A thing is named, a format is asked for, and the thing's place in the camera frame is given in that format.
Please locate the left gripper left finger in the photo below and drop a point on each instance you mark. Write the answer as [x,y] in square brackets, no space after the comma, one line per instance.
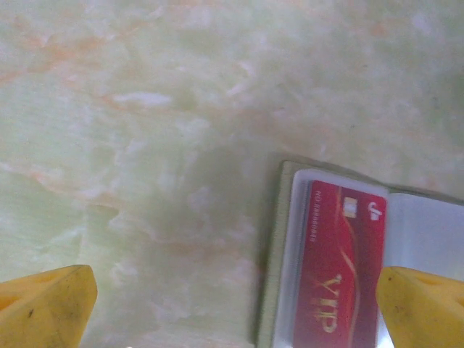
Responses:
[43,308]

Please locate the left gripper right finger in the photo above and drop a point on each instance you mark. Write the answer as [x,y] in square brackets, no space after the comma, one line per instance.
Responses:
[424,311]

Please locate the red VIP card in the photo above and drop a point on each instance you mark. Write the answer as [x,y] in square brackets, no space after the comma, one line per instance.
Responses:
[337,261]

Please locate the green card holder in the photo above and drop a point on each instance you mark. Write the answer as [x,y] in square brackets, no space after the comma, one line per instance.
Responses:
[275,253]

